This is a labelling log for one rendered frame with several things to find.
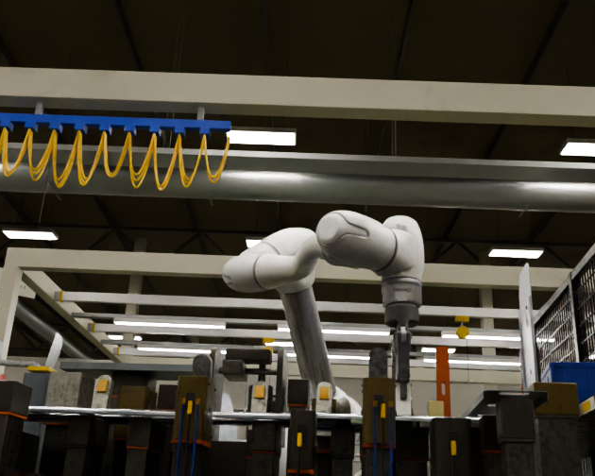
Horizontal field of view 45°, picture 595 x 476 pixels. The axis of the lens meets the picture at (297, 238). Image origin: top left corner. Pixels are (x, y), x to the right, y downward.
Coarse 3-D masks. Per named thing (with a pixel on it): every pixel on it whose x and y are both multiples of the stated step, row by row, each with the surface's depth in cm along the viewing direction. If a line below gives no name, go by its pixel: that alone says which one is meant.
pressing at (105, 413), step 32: (32, 416) 169; (64, 416) 166; (96, 416) 163; (128, 416) 161; (160, 416) 158; (224, 416) 154; (256, 416) 146; (288, 416) 144; (320, 416) 142; (352, 416) 142; (416, 416) 141; (448, 416) 142
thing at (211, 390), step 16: (192, 384) 137; (208, 384) 138; (192, 400) 135; (208, 400) 137; (176, 416) 135; (192, 416) 134; (208, 416) 138; (176, 432) 134; (192, 432) 133; (208, 432) 138; (176, 448) 134; (192, 448) 133; (208, 448) 140; (176, 464) 132; (192, 464) 131
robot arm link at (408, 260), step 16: (384, 224) 166; (400, 224) 163; (416, 224) 166; (400, 240) 159; (416, 240) 163; (400, 256) 158; (416, 256) 161; (384, 272) 160; (400, 272) 160; (416, 272) 161
